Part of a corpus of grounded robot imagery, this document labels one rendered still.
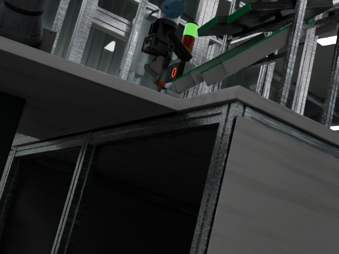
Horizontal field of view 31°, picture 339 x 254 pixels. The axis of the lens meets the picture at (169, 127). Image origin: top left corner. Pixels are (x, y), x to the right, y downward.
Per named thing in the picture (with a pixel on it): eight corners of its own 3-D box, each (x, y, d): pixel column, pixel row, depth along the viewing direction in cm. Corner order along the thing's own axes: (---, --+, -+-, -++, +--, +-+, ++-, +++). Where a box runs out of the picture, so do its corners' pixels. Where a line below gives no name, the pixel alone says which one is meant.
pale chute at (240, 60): (229, 76, 160) (221, 61, 160) (207, 86, 172) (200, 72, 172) (305, 34, 172) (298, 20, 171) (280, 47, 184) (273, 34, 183)
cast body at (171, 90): (165, 97, 204) (170, 77, 205) (158, 98, 207) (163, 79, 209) (185, 105, 208) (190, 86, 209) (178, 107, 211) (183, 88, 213)
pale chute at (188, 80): (196, 84, 173) (189, 70, 173) (178, 94, 185) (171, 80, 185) (270, 45, 184) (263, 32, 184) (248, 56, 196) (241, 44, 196)
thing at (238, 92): (236, 98, 127) (239, 84, 127) (10, 146, 253) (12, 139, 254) (580, 256, 193) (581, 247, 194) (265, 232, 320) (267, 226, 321)
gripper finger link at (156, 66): (143, 78, 202) (150, 53, 205) (158, 84, 205) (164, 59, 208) (148, 76, 200) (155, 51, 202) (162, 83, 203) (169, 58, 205)
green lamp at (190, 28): (187, 33, 234) (190, 21, 235) (180, 36, 238) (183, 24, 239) (198, 38, 236) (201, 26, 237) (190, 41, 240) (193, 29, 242)
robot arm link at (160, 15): (172, 20, 215) (185, 14, 209) (169, 32, 214) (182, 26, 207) (155, 11, 212) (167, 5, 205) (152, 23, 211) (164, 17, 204)
